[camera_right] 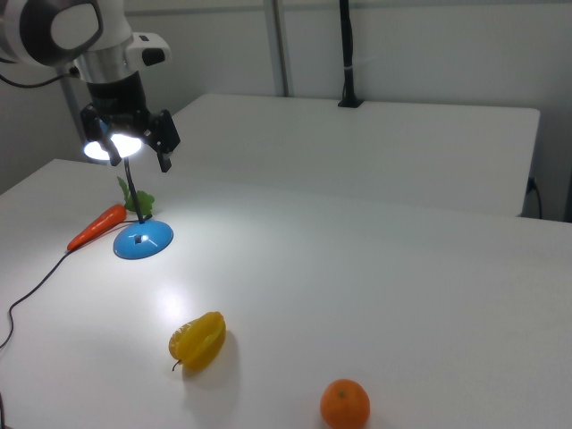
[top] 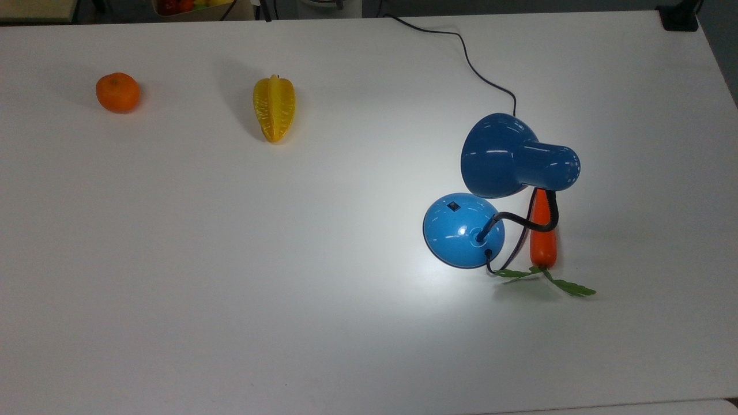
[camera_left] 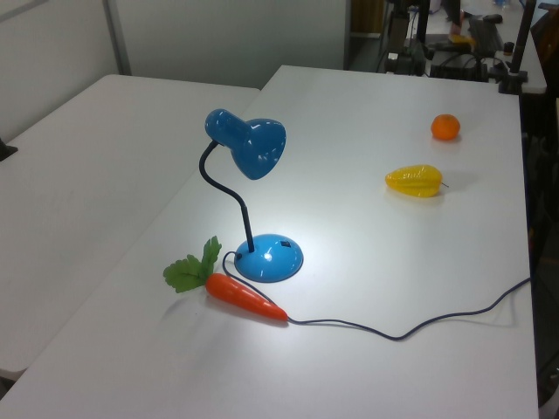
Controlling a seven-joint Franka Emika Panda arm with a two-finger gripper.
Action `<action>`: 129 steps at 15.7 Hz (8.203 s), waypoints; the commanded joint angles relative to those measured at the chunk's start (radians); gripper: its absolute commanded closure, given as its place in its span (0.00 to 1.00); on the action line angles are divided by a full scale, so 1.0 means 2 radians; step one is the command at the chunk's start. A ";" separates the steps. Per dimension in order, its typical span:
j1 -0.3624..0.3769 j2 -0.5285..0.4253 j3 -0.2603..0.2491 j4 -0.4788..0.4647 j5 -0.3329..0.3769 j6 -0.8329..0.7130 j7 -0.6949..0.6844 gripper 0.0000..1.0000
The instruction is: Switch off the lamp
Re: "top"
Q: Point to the black pole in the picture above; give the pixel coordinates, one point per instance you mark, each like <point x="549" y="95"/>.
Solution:
<point x="265" y="10"/>

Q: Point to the black table clamp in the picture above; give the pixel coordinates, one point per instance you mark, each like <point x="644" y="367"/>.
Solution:
<point x="679" y="17"/>

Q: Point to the wooden board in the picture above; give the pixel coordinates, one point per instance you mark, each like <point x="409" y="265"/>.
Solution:
<point x="34" y="10"/>

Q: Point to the orange toy carrot with leaves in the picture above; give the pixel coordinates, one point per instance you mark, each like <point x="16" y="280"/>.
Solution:
<point x="543" y="248"/>

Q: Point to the orange toy tangerine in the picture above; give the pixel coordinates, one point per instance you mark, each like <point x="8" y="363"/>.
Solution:
<point x="117" y="92"/>

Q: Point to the blue desk lamp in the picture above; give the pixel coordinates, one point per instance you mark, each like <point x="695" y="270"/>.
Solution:
<point x="507" y="155"/>

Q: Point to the yellow toy starfruit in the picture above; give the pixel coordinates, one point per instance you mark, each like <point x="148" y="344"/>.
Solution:
<point x="274" y="109"/>

